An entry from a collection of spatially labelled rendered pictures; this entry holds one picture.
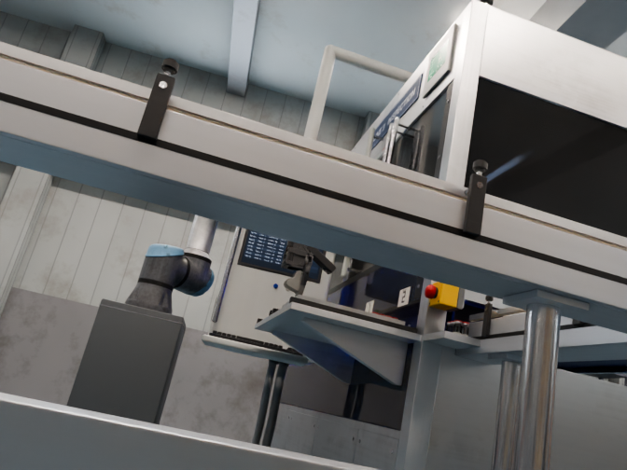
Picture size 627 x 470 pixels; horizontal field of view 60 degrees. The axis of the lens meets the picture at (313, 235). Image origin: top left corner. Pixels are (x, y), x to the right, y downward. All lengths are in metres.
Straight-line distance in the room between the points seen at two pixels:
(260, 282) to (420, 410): 1.19
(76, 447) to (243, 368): 4.88
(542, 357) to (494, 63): 1.39
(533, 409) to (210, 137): 0.59
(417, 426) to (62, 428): 1.13
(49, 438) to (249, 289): 1.94
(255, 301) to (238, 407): 3.06
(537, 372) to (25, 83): 0.79
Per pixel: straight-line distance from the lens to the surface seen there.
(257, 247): 2.62
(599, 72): 2.37
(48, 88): 0.78
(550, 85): 2.20
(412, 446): 1.65
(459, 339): 1.56
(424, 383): 1.66
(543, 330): 0.90
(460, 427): 1.71
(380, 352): 1.71
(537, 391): 0.88
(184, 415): 5.55
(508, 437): 1.53
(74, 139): 0.74
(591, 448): 1.96
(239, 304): 2.57
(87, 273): 5.76
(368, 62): 3.23
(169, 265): 1.84
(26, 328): 5.79
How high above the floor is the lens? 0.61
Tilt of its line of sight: 17 degrees up
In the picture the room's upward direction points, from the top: 12 degrees clockwise
